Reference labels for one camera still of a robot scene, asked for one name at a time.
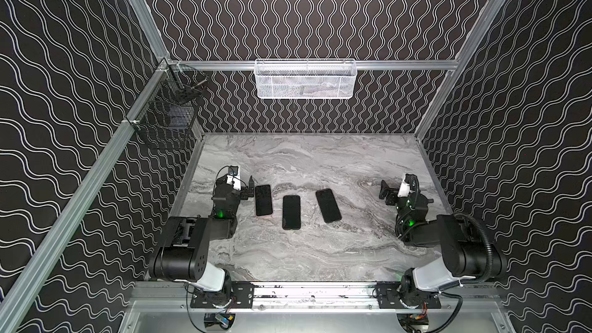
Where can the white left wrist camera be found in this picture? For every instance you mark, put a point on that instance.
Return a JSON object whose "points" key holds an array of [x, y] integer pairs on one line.
{"points": [[235, 173]]}

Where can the black phone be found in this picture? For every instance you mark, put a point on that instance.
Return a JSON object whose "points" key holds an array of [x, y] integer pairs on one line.
{"points": [[328, 206]]}

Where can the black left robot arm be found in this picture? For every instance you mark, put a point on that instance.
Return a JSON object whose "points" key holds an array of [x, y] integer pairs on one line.
{"points": [[181, 254]]}

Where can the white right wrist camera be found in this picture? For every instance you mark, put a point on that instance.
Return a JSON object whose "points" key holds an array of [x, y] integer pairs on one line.
{"points": [[408, 185]]}

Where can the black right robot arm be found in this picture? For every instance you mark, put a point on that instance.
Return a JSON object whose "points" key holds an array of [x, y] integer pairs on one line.
{"points": [[467, 252]]}

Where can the black smartphone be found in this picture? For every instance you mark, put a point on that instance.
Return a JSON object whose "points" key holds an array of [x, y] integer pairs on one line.
{"points": [[263, 201], [291, 213]]}

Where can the middle black smartphone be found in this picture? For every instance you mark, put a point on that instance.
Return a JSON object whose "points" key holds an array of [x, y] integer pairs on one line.
{"points": [[291, 213]]}

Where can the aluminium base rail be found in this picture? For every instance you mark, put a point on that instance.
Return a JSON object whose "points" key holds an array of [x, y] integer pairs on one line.
{"points": [[284, 297]]}

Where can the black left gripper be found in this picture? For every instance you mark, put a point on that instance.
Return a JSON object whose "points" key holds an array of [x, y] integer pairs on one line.
{"points": [[240, 191]]}

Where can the white wire mesh basket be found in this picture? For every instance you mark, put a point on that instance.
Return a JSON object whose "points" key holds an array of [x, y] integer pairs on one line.
{"points": [[300, 79]]}

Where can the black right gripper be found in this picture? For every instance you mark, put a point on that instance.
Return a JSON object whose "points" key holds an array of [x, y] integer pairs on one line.
{"points": [[394, 190]]}

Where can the black wire basket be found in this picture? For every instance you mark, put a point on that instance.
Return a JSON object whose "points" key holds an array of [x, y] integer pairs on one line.
{"points": [[167, 121]]}

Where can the left black smartphone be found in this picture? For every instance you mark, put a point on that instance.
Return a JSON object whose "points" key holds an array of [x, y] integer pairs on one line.
{"points": [[263, 201]]}

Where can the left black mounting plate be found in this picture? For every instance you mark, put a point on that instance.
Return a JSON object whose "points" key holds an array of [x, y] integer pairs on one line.
{"points": [[224, 295]]}

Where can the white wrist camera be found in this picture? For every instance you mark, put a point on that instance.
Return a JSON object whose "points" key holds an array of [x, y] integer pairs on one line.
{"points": [[408, 185], [235, 173]]}

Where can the black mounting plate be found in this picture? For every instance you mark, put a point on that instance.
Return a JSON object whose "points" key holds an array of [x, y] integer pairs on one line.
{"points": [[224, 295], [407, 296]]}

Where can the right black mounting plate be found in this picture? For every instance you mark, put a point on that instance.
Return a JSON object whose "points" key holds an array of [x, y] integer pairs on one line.
{"points": [[407, 296]]}

